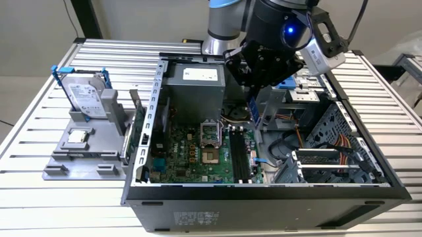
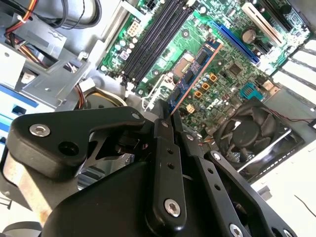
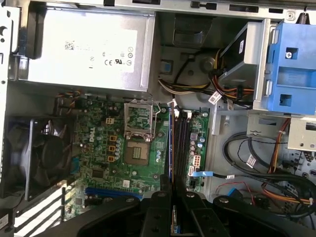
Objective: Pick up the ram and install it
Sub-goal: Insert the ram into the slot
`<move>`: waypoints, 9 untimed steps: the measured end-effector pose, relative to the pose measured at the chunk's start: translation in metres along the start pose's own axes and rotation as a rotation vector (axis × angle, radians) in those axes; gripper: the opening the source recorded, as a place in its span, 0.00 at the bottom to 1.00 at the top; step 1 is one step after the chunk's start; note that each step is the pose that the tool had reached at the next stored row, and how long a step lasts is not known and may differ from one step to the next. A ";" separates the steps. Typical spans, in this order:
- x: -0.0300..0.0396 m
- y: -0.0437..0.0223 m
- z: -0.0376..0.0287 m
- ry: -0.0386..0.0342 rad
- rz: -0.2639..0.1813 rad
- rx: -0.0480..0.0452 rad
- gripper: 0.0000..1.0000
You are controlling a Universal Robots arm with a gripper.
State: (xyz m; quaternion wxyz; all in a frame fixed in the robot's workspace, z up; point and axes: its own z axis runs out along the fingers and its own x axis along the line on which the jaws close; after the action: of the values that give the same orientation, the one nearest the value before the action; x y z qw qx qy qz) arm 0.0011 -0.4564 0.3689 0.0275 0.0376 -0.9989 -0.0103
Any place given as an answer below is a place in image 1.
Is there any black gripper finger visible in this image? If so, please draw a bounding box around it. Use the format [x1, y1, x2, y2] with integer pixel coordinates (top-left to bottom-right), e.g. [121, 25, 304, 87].
[259, 52, 306, 87]
[222, 47, 262, 100]

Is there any black RAM slot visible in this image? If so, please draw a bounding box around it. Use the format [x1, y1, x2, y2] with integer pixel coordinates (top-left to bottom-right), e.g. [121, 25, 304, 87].
[238, 125, 255, 184]
[228, 125, 246, 184]

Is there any blue drive latch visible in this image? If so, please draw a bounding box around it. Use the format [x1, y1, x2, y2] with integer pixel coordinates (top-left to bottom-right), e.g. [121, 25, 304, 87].
[278, 76, 296, 90]

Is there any grey power supply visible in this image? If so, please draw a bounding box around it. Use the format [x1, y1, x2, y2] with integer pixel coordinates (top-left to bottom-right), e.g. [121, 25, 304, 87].
[160, 63, 227, 124]

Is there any black round fan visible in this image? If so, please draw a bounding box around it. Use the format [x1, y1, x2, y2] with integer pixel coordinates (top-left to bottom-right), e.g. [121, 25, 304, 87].
[226, 105, 251, 121]

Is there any thin locking lever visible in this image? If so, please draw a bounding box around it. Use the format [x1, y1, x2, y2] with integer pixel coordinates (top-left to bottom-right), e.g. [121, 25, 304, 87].
[216, 122, 226, 147]

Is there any metal socket cover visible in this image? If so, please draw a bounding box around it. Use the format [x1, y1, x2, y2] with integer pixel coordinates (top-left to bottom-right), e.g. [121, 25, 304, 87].
[200, 119, 220, 148]

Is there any green graphics card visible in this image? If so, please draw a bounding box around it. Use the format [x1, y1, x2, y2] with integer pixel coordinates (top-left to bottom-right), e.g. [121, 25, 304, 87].
[120, 85, 148, 166]

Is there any metal disk bay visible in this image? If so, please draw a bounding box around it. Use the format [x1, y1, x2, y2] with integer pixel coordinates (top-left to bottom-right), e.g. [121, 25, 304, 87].
[272, 147, 363, 185]

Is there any CPU socket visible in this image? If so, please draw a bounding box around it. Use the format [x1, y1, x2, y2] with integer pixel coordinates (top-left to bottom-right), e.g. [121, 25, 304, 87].
[202, 147, 220, 165]

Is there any green motherboard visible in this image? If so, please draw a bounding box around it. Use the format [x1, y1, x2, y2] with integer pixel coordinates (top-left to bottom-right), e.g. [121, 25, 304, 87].
[149, 123, 264, 185]

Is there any hard disk in blue carrier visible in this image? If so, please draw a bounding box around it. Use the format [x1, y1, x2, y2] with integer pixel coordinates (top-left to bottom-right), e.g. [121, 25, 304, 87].
[51, 65, 112, 123]

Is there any grey parts rack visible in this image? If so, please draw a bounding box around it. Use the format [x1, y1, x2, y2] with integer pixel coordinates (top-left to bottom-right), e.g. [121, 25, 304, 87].
[41, 90, 137, 182]

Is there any silver CPU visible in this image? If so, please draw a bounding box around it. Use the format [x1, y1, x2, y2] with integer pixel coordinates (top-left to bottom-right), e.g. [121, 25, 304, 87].
[67, 130, 89, 144]

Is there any black PC case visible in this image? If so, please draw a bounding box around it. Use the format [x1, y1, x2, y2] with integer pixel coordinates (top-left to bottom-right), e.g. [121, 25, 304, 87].
[120, 51, 413, 233]

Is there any silver camera with blue plug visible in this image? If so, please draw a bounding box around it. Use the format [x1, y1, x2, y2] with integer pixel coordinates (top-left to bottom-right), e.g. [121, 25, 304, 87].
[300, 40, 347, 77]

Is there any silver camera with black plug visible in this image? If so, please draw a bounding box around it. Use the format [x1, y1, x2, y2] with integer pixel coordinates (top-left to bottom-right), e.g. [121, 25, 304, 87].
[311, 6, 350, 60]

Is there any black camera cable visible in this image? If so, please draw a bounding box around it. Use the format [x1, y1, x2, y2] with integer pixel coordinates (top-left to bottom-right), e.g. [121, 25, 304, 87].
[346, 0, 370, 43]

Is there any thin orange wire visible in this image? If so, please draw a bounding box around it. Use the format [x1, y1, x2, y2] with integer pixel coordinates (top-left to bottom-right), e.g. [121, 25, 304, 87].
[294, 124, 304, 149]

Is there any orange yellow wire bundle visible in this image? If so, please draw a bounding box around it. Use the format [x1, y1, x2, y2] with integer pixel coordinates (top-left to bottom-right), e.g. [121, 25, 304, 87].
[331, 134, 354, 173]

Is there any grey metal shelf frame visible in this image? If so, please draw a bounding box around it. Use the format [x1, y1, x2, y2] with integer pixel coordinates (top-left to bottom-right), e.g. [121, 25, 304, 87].
[390, 53, 422, 99]

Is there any black frame post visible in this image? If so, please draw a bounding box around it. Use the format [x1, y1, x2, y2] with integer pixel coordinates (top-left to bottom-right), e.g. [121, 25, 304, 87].
[71, 0, 103, 40]

